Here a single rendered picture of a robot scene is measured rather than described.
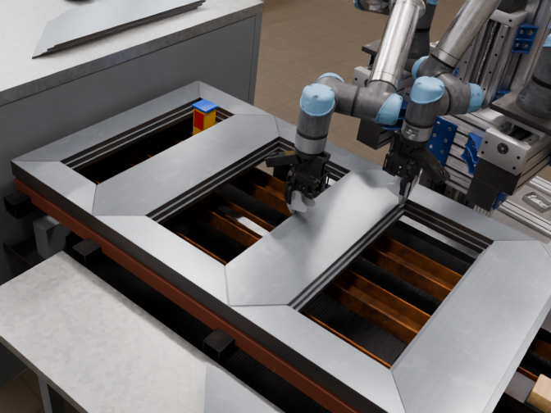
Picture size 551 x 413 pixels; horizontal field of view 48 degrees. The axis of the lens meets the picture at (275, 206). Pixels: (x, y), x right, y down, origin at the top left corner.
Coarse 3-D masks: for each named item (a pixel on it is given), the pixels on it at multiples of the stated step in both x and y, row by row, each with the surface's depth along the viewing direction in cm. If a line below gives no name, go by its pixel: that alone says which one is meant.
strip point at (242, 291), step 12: (228, 276) 140; (240, 276) 141; (228, 288) 137; (240, 288) 138; (252, 288) 138; (264, 288) 139; (240, 300) 135; (252, 300) 135; (264, 300) 136; (276, 300) 136
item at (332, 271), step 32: (160, 128) 195; (64, 160) 170; (96, 160) 178; (256, 160) 186; (192, 192) 167; (96, 224) 153; (160, 224) 159; (384, 224) 166; (448, 224) 168; (352, 256) 155; (480, 256) 158; (192, 288) 139; (320, 288) 145; (288, 352) 127
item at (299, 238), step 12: (276, 228) 156; (288, 228) 157; (300, 228) 157; (288, 240) 153; (300, 240) 153; (312, 240) 154; (324, 240) 154; (312, 252) 150; (324, 252) 151; (336, 252) 151; (324, 264) 147
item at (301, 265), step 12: (264, 240) 152; (276, 240) 152; (264, 252) 148; (276, 252) 149; (288, 252) 149; (300, 252) 150; (276, 264) 146; (288, 264) 146; (300, 264) 146; (312, 264) 147; (300, 276) 143; (312, 276) 143
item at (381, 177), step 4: (360, 172) 181; (364, 172) 181; (368, 172) 181; (372, 172) 181; (376, 172) 182; (380, 172) 182; (384, 172) 182; (368, 176) 179; (372, 176) 180; (376, 176) 180; (380, 176) 180; (384, 176) 180; (388, 176) 180; (392, 176) 181; (376, 180) 178; (380, 180) 178; (384, 180) 178; (388, 180) 179; (392, 180) 179; (384, 184) 177
